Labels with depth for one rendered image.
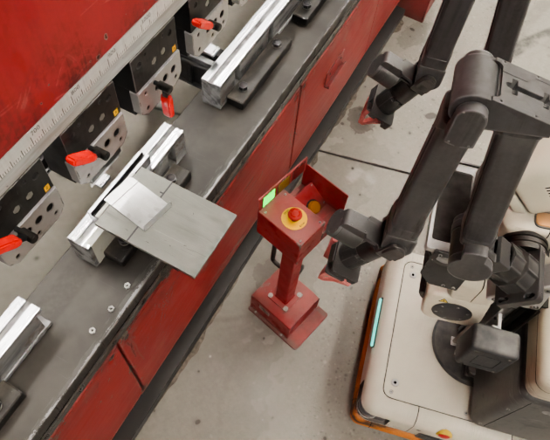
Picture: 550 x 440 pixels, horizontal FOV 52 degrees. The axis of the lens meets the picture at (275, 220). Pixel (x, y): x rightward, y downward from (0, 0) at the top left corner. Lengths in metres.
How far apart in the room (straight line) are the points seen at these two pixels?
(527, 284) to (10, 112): 0.91
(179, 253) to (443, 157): 0.65
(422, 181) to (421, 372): 1.18
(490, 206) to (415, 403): 1.13
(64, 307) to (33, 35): 0.69
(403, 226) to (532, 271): 0.26
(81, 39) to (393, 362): 1.43
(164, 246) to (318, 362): 1.10
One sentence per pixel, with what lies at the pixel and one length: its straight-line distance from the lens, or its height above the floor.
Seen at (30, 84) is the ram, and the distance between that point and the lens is 0.94.
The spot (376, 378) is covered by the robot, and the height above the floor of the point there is 0.28.
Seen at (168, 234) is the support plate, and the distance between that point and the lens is 1.29.
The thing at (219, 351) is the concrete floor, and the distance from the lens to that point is 2.22.
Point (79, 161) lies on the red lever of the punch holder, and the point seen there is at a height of 1.31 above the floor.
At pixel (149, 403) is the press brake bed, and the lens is 2.15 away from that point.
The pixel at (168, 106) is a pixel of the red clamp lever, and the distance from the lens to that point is 1.24.
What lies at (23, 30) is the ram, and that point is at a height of 1.56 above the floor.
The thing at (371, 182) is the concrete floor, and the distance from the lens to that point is 2.62.
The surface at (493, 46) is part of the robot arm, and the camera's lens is 1.28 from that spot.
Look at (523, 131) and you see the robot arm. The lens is 0.78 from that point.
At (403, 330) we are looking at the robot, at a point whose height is 0.28.
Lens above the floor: 2.13
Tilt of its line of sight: 60 degrees down
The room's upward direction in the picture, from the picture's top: 7 degrees clockwise
